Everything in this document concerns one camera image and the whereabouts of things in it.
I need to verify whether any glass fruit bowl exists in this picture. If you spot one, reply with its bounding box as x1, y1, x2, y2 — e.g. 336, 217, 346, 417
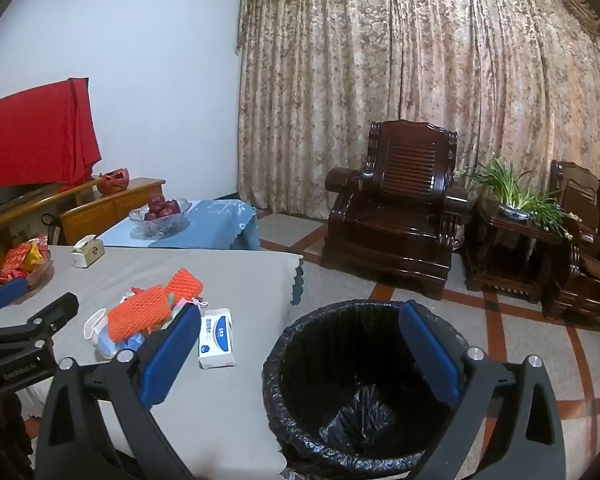
128, 198, 192, 239

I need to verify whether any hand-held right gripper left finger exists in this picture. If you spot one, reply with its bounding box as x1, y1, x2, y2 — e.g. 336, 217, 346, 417
36, 304, 203, 480

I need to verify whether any green potted plant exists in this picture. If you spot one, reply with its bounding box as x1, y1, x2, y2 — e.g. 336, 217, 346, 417
457, 157, 581, 238

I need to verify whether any beige tissue box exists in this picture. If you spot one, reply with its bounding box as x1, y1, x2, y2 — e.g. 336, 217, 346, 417
71, 235, 105, 267

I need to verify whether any red cloth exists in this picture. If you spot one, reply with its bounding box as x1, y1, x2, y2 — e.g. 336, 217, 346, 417
0, 77, 102, 195

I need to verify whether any small orange foam net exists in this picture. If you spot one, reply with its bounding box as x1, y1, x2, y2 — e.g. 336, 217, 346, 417
165, 267, 204, 306

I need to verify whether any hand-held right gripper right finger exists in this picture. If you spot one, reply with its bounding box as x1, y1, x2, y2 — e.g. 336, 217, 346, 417
399, 300, 567, 480

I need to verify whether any wooden television cabinet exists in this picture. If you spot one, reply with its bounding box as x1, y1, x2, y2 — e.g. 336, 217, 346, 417
0, 176, 166, 291

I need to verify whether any dark wooden armchair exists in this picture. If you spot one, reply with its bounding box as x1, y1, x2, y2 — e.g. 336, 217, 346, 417
542, 160, 600, 333
321, 120, 473, 301

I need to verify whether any blue tablecloth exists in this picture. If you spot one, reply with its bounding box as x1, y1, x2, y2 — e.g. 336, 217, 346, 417
96, 199, 261, 252

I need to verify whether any dark wooden side table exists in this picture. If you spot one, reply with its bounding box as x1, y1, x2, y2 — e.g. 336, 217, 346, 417
462, 195, 566, 303

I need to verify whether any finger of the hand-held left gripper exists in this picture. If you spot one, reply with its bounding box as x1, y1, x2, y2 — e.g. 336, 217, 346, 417
0, 291, 80, 361
0, 276, 29, 333

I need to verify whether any black television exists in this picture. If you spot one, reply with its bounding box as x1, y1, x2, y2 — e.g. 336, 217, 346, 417
0, 182, 61, 221

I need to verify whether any beige patterned curtain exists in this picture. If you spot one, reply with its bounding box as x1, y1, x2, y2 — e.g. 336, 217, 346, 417
237, 0, 600, 261

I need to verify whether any bin with black bag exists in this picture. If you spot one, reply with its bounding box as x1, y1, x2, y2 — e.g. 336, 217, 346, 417
262, 299, 473, 478

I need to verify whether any pile of red snack packets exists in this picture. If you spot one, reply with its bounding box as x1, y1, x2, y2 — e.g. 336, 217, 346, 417
0, 235, 48, 286

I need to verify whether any glass snack tray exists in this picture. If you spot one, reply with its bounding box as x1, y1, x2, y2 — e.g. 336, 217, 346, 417
0, 247, 52, 291

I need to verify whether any large orange foam net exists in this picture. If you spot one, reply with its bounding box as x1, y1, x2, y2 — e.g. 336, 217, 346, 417
106, 284, 173, 343

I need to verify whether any pale pink bag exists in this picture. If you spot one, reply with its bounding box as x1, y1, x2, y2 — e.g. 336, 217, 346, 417
174, 296, 208, 317

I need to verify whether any red plastic bag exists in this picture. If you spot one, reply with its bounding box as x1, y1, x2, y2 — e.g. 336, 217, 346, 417
97, 169, 131, 196

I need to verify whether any white and blue box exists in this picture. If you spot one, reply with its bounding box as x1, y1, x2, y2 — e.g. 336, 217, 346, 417
198, 307, 237, 370

